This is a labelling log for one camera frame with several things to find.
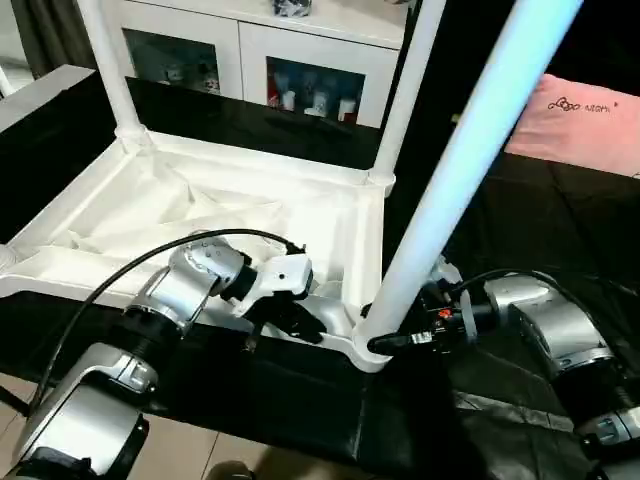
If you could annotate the dark grey curtain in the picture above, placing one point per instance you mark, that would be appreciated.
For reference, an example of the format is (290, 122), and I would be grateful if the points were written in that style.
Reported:
(55, 35)

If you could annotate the small black white trinket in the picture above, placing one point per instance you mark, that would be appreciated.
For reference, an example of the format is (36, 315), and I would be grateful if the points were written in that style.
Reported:
(292, 7)

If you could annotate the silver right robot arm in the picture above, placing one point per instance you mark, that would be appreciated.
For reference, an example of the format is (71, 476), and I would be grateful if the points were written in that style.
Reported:
(560, 335)

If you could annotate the dark robot foot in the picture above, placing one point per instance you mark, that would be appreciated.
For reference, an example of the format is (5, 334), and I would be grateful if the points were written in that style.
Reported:
(230, 473)

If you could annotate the white glass-door cabinet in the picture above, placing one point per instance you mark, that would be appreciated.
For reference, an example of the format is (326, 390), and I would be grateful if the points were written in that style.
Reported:
(250, 45)

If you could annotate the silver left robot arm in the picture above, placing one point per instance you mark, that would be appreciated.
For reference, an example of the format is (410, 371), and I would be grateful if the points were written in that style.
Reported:
(170, 295)

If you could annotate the pink pillow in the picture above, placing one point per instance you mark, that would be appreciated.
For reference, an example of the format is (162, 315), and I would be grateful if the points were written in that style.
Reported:
(580, 125)

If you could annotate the white plastic table leg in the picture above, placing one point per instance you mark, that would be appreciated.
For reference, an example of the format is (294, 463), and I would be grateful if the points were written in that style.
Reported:
(405, 90)
(115, 70)
(470, 150)

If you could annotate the black metal stand leg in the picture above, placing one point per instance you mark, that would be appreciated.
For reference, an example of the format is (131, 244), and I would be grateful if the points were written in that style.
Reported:
(12, 398)

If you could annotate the black work mat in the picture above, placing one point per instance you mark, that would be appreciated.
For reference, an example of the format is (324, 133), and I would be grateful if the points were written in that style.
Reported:
(300, 410)

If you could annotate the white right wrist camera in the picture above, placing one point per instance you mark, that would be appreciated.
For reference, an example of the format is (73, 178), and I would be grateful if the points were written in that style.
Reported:
(446, 275)

